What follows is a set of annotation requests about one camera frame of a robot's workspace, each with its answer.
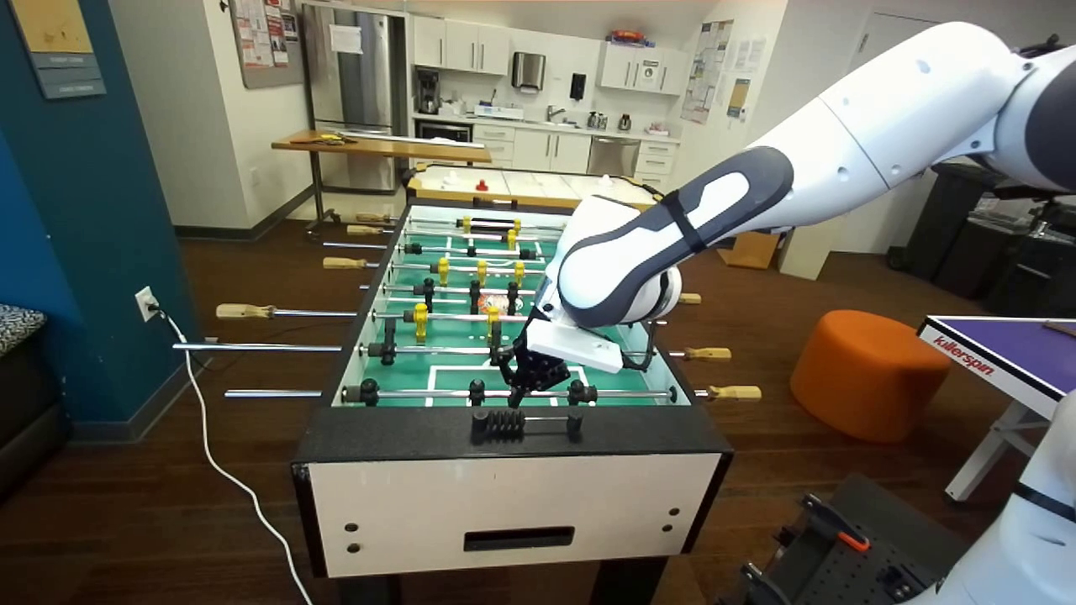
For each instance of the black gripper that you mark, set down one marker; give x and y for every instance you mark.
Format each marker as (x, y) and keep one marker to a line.
(544, 371)

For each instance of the foosball rod three black players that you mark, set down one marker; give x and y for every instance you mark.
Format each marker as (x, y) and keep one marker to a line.
(412, 249)
(363, 392)

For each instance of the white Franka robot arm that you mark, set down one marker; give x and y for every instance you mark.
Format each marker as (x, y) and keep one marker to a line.
(895, 112)

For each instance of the foosball rod two black players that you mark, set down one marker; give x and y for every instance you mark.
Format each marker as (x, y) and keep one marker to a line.
(387, 352)

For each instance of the foosball rod two yellow players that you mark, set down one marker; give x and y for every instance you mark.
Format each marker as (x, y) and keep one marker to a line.
(512, 235)

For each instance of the black score counter slider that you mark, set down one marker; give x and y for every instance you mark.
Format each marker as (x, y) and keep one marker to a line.
(525, 425)

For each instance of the foosball table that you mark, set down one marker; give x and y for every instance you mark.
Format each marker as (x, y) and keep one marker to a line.
(506, 500)

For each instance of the foosball rod five black players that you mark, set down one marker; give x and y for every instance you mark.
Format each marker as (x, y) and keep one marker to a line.
(426, 291)

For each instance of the foosball rod yellow goalie players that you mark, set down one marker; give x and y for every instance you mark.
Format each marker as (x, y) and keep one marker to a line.
(464, 223)

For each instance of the foosball rod five yellow players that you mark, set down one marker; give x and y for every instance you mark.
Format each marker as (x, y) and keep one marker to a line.
(344, 264)

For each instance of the white lower kitchen cabinets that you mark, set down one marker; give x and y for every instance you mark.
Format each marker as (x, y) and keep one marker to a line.
(550, 149)

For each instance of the white kitchen cabinets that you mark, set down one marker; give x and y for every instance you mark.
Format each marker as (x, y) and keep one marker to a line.
(636, 69)
(459, 46)
(550, 149)

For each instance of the cardboard box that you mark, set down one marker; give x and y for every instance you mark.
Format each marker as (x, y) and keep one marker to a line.
(747, 249)

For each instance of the wooden high table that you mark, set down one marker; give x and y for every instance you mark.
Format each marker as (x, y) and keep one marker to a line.
(382, 146)

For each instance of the foosball rod three yellow players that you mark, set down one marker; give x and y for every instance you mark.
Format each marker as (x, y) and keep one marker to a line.
(241, 311)

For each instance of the black coffee machine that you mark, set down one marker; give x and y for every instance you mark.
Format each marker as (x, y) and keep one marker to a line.
(426, 93)

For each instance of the paper towel dispenser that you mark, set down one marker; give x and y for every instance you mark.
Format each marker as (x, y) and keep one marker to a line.
(528, 72)

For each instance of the orange round ottoman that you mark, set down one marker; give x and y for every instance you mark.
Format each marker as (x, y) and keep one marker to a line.
(868, 374)

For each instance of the white upper kitchen cabinets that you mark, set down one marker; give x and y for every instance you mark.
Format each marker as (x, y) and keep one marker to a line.
(636, 69)
(459, 46)

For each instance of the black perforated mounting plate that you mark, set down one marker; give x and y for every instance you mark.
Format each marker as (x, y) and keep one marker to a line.
(830, 573)

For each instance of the stainless steel refrigerator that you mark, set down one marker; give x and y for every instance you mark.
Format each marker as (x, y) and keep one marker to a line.
(354, 96)

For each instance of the black toolbox orange clamps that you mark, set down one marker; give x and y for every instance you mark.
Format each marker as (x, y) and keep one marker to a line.
(904, 509)

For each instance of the bulletin board with papers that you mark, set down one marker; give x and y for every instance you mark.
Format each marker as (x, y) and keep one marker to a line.
(268, 43)

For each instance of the purple ping-pong table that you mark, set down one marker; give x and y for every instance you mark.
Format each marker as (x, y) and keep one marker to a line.
(1010, 353)

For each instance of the black office cabinets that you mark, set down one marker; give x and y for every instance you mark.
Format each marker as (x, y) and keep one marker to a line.
(985, 241)

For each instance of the grey patterned cushion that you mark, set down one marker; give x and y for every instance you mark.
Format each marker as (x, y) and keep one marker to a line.
(18, 327)

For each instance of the small yellow wall poster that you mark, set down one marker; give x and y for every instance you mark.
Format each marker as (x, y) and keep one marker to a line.
(737, 99)

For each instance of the tall wall poster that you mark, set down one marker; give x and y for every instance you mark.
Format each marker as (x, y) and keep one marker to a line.
(706, 69)

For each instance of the white wall outlet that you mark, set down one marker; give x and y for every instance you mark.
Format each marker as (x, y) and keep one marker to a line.
(147, 303)

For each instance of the framed wall poster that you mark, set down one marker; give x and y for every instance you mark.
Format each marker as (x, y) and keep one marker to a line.
(54, 46)

